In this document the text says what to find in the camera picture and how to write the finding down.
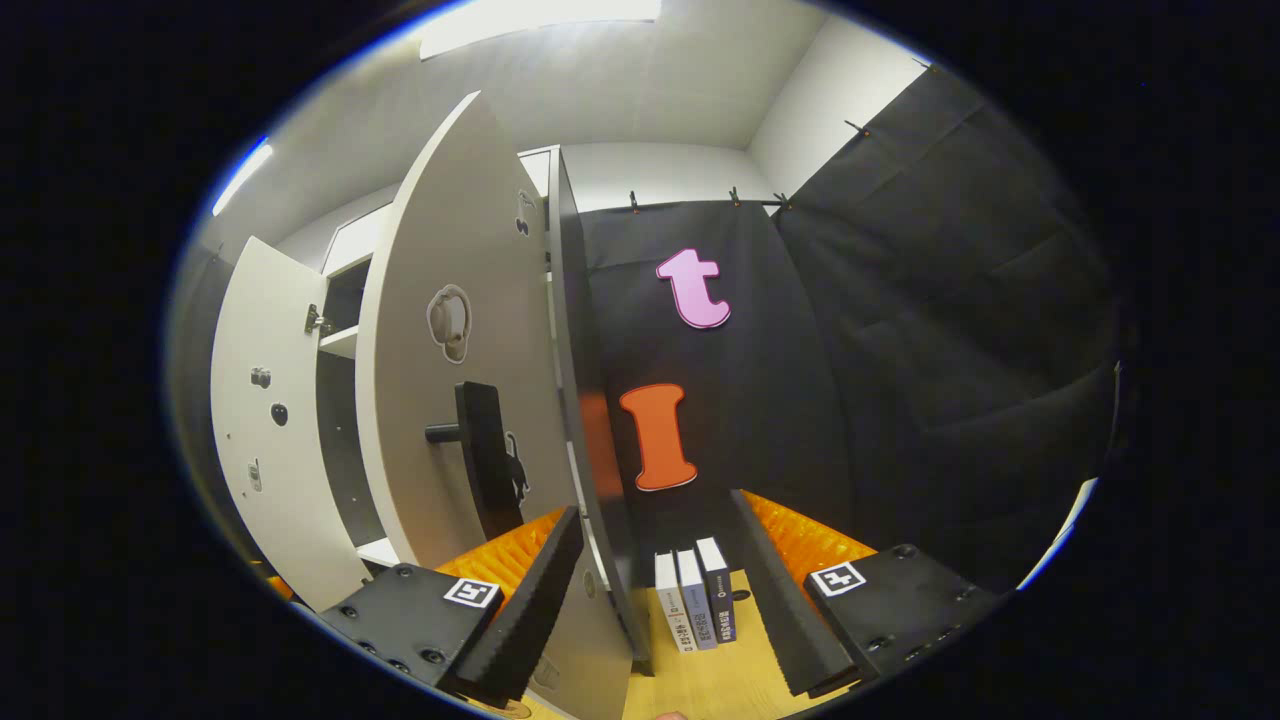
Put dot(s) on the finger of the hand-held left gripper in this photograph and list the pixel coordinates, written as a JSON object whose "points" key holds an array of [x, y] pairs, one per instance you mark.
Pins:
{"points": [[282, 588]]}

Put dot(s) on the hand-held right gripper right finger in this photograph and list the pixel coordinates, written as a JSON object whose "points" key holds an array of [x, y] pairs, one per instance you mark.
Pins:
{"points": [[775, 600]]}

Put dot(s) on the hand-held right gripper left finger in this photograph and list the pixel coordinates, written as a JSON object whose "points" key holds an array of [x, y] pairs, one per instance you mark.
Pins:
{"points": [[530, 610]]}

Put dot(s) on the light blue book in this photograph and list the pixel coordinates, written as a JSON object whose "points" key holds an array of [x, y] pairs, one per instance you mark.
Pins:
{"points": [[697, 600]]}

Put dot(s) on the white cabinet door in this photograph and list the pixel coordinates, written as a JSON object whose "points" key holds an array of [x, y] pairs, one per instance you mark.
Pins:
{"points": [[300, 500], [430, 300]]}

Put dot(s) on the white cabinet shelf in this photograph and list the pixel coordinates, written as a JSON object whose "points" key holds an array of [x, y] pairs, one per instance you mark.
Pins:
{"points": [[378, 552], [340, 342]]}

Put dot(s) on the white book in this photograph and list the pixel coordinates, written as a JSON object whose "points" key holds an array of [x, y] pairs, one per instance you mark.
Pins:
{"points": [[672, 600]]}

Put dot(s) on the white and grey cabinet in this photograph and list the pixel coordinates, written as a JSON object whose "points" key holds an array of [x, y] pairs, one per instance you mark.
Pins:
{"points": [[590, 350]]}

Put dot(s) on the white panel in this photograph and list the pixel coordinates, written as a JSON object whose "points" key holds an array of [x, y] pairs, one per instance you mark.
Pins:
{"points": [[1065, 530]]}

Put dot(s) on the ceiling light panel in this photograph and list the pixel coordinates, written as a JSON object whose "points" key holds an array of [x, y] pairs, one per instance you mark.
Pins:
{"points": [[540, 20], [245, 175]]}

